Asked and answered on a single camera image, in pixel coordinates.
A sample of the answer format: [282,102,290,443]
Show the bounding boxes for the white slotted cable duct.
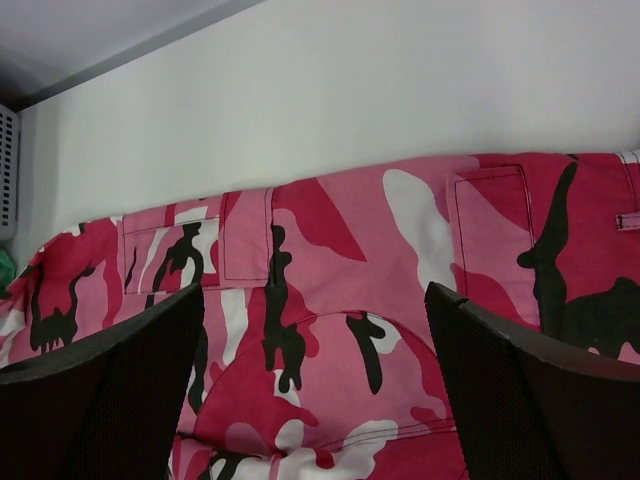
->
[0,105,21,242]

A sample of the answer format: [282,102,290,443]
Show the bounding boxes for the green tie-dye garment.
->
[0,247,16,301]

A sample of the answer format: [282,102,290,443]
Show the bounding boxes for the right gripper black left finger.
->
[1,285,204,479]

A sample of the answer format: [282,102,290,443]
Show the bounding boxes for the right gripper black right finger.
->
[425,282,639,479]

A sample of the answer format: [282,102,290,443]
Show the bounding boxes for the pink camouflage trousers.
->
[1,151,639,479]

